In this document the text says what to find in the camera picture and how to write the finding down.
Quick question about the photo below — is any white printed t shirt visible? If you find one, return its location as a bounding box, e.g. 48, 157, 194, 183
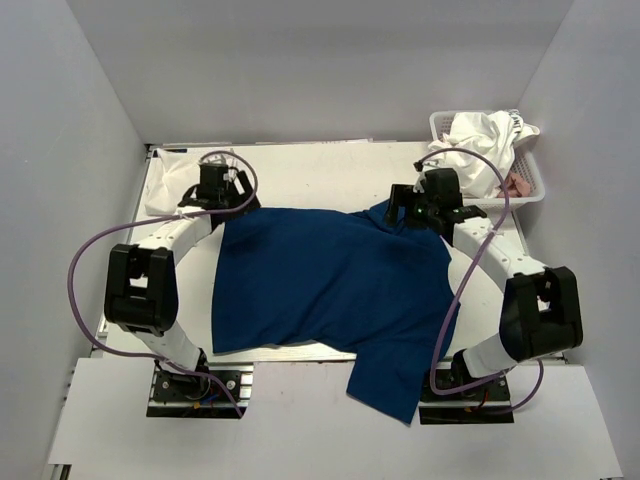
427, 110, 540, 198

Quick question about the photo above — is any pink t shirt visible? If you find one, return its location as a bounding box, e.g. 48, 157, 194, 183
498, 172, 531, 198

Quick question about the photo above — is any blue t shirt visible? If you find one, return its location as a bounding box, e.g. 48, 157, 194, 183
211, 204, 455, 424

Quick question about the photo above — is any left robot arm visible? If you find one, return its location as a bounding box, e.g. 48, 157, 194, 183
104, 163, 260, 399

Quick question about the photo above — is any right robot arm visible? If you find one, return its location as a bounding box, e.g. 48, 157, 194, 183
384, 168, 584, 399

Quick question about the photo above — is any folded white t shirt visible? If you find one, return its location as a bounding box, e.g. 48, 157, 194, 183
143, 148, 199, 216

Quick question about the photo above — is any white plastic basket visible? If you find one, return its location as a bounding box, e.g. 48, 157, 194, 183
426, 111, 545, 210

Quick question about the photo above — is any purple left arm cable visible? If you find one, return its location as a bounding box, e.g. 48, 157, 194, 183
68, 150, 260, 417

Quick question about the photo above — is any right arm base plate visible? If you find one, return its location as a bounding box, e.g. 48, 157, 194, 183
418, 374, 514, 425

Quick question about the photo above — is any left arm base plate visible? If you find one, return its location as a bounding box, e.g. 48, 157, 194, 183
146, 365, 253, 420

